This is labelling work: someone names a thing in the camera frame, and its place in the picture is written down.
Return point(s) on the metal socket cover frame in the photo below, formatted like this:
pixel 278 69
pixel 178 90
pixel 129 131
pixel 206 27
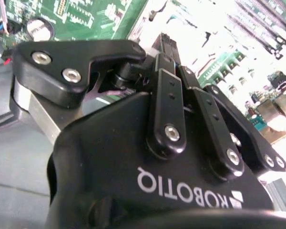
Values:
pixel 164 21

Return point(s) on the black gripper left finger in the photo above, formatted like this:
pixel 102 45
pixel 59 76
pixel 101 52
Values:
pixel 69 53

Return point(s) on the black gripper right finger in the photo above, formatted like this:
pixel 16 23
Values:
pixel 212 126

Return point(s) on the thin metal locking lever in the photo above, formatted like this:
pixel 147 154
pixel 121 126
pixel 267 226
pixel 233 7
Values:
pixel 207 39

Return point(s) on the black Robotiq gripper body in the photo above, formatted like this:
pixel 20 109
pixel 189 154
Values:
pixel 105 167

